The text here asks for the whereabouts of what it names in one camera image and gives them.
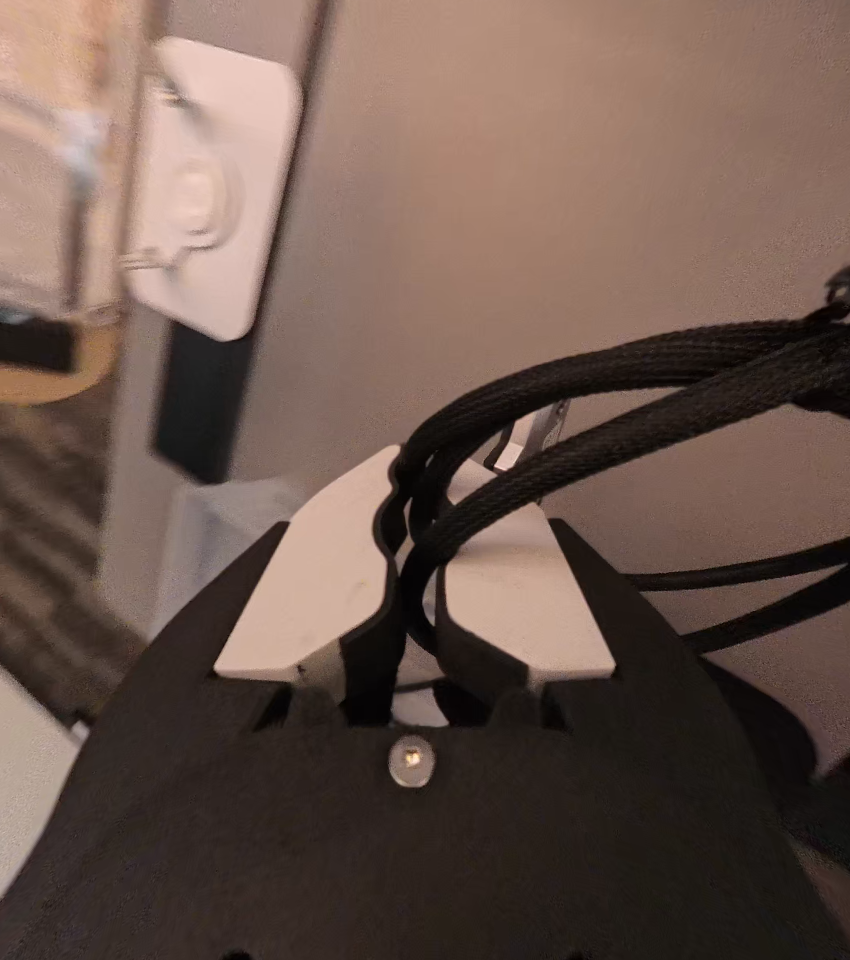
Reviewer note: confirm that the white sign stand base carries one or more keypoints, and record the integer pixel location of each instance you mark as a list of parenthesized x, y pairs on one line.
[(222, 187)]

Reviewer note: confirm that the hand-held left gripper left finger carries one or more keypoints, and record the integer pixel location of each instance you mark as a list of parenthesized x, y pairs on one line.
[(305, 600)]

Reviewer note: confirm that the instruction sign on wooden board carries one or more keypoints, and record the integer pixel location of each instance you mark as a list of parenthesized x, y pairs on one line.
[(12, 225)]

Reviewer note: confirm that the grey adapter hub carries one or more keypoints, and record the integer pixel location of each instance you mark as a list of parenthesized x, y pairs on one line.
[(534, 435)]

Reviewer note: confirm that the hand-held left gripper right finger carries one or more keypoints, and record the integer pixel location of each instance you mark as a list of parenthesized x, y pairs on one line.
[(530, 600)]

